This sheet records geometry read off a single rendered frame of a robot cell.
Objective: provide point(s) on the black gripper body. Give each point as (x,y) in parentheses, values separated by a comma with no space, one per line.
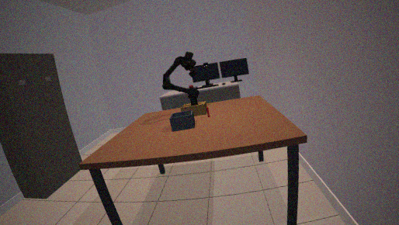
(192,72)

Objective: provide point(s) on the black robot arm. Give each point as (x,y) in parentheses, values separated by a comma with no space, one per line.
(186,61)

